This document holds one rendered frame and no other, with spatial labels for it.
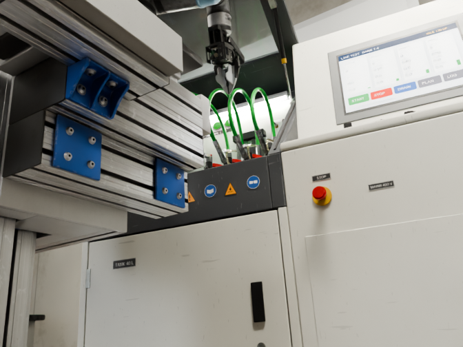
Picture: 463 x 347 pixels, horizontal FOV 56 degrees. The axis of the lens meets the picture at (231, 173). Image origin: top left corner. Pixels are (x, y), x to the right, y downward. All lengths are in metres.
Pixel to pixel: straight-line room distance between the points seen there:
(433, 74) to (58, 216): 1.22
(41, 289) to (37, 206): 3.88
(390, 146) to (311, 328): 0.50
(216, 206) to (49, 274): 3.44
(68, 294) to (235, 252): 3.22
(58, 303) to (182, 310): 3.20
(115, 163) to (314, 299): 0.61
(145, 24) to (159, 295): 0.84
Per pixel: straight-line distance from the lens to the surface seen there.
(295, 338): 1.16
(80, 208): 0.83
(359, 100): 1.55
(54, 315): 4.45
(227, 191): 1.27
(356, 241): 1.13
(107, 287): 1.44
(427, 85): 1.55
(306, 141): 1.23
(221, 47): 1.43
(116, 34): 0.67
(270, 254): 1.18
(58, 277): 4.47
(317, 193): 1.14
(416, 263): 1.11
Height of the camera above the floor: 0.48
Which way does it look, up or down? 20 degrees up
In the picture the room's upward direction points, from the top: 4 degrees counter-clockwise
